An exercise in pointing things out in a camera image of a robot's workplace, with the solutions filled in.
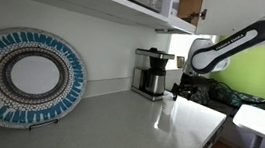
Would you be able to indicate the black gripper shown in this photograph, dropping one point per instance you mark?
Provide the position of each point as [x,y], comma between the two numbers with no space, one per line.
[191,85]

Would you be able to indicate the white cabinet door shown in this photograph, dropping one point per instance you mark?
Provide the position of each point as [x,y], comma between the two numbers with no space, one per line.
[226,14]

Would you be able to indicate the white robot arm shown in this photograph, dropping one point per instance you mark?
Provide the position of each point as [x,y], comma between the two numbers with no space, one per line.
[229,45]

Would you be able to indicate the metal under-cabinet bar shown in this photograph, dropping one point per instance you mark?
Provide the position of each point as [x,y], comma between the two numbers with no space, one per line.
[166,30]

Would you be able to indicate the metal door hinge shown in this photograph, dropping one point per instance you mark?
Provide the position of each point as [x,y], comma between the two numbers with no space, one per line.
[202,14]

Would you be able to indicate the dark floral pillow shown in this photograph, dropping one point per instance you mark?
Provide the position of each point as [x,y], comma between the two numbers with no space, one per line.
[203,95]

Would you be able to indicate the steel and black coffee maker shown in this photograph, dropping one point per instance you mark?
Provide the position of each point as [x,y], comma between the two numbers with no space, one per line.
[155,83]

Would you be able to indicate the white framed window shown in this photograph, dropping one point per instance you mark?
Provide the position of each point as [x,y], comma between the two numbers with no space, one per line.
[177,45]

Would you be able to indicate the floral bench cushion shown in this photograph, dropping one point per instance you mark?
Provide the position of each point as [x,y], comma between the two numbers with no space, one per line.
[237,97]

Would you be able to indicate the stacked white containers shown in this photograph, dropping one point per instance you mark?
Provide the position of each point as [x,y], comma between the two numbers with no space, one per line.
[175,3]

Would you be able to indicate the white wall cabinet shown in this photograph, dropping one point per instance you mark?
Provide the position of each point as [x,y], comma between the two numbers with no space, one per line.
[80,2]

